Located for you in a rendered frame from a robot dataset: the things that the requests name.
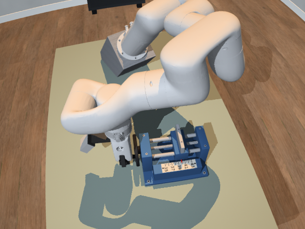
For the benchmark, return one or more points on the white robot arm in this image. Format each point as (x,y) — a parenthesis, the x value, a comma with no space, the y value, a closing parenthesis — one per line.
(94,109)

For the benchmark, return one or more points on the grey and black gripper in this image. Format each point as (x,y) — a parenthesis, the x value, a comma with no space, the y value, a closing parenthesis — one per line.
(122,150)

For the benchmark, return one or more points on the blue bench vise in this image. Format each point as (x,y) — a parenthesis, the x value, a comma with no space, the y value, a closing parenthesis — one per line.
(177,157)

